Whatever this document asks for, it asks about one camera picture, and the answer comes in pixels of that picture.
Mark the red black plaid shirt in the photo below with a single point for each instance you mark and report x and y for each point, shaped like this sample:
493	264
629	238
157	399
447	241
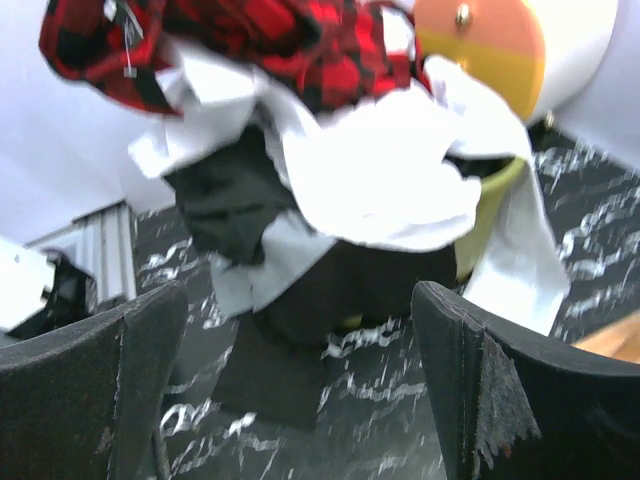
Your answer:
330	53

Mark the green laundry basket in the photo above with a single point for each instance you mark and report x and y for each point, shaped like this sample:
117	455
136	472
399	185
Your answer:
464	197

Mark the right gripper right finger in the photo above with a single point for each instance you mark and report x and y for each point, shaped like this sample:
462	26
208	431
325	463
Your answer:
509	403

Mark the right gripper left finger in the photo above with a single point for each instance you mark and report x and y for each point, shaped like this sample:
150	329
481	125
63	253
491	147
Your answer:
83	401

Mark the cream cylindrical drum toy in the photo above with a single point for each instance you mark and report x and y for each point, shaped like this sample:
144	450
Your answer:
536	54

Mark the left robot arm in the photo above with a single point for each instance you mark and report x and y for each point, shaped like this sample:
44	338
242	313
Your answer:
41	291

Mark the wooden clothes rack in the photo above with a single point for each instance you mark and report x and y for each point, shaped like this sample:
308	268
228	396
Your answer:
619	340

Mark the aluminium frame rail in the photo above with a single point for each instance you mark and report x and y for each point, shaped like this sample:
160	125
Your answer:
101	244

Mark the black garment in pile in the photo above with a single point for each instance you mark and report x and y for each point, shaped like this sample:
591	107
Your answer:
289	286

